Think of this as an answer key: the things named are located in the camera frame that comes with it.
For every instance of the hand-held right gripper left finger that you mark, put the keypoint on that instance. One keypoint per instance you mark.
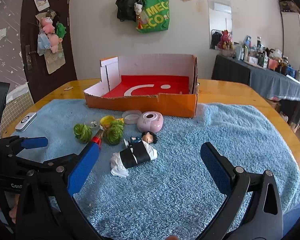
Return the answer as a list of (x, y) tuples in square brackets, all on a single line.
[(85, 165)]

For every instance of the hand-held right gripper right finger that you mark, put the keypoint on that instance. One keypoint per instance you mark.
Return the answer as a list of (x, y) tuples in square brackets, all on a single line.
[(215, 167)]

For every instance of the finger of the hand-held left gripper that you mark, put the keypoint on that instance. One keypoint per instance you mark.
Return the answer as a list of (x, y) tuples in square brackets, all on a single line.
[(43, 164), (35, 142)]

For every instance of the yellow capsule half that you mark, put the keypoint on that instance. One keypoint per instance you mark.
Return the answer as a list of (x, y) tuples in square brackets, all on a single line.
[(107, 122)]

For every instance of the white bundle with black band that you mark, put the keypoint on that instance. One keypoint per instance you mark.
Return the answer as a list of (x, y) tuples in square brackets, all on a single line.
[(136, 158)]

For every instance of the clear round lid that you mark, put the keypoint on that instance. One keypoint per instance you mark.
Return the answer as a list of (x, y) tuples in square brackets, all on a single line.
[(130, 117)]

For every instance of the black-haired doll figurine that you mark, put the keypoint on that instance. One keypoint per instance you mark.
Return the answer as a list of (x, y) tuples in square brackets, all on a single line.
[(148, 137)]

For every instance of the orange cardboard box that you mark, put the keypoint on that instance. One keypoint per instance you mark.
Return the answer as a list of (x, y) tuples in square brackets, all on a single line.
[(175, 105)]

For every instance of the pink round device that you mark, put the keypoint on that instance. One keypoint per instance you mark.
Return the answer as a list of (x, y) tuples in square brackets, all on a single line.
[(150, 125)]

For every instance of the person's left hand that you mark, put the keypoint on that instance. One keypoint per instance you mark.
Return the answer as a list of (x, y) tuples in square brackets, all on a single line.
[(13, 213)]

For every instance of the white flat device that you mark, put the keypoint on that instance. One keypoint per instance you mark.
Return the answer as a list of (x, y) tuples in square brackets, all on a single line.
[(26, 122)]

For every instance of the blue fluffy towel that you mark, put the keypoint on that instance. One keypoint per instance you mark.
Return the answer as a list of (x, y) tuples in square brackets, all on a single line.
[(177, 180)]

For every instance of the white grid tile panel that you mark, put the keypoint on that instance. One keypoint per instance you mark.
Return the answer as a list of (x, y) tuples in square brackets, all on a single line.
[(17, 102)]

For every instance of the small table sticker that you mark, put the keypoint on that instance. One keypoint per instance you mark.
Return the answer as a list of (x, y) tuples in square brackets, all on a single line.
[(68, 88)]

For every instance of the dark brown door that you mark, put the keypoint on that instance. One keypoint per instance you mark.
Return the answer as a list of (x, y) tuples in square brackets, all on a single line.
[(30, 67)]

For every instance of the clear paper pouch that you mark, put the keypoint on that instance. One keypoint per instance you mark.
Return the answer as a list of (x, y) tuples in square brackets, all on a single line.
[(53, 62)]

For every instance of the person's blue trouser leg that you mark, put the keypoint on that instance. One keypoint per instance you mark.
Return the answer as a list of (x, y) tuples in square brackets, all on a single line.
[(295, 215)]

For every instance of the side table with grey cloth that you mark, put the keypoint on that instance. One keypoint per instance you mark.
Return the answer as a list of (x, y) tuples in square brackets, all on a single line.
[(265, 80)]

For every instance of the pink plush toy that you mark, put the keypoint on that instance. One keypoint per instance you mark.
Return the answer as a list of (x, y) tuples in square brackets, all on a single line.
[(47, 25), (53, 41)]

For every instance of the green plush toy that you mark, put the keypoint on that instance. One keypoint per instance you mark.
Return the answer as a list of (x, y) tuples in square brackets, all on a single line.
[(60, 30)]

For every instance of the group of bottles and jars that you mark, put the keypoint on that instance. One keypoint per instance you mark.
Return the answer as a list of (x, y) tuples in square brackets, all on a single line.
[(262, 55)]

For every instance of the pink rabbit plush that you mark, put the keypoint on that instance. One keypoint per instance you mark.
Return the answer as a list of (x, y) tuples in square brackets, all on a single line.
[(225, 38)]

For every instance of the round picture card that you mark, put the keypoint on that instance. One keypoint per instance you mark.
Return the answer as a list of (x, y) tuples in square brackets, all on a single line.
[(40, 0)]

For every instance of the green tote bag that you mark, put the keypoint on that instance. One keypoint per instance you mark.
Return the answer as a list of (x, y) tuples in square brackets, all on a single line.
[(155, 17)]

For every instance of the black hanging bag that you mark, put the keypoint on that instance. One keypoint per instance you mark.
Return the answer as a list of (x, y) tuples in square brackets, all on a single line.
[(126, 5)]

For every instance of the white plush charm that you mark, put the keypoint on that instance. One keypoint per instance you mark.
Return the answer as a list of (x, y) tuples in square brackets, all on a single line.
[(138, 7)]

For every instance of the dark storage box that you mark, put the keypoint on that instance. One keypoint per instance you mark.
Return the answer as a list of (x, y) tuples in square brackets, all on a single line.
[(290, 3)]

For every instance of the wall mirror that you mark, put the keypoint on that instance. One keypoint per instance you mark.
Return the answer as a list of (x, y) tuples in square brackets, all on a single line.
[(220, 17)]

